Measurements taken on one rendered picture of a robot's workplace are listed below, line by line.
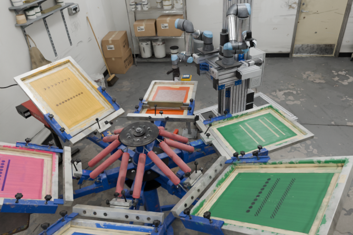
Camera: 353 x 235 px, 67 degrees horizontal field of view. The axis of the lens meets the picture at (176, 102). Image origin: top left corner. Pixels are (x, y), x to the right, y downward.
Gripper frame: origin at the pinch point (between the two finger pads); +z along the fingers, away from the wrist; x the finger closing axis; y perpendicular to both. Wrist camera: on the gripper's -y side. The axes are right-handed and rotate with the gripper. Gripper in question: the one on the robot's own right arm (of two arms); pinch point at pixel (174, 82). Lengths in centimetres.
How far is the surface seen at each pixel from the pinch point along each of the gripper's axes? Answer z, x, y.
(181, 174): -6, -157, 33
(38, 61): -21, 17, -195
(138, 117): -4, -85, -21
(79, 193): 6, -172, -46
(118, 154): -25, -159, -12
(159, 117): -9, -91, 2
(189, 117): -6, -84, 29
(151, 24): 2, 265, -96
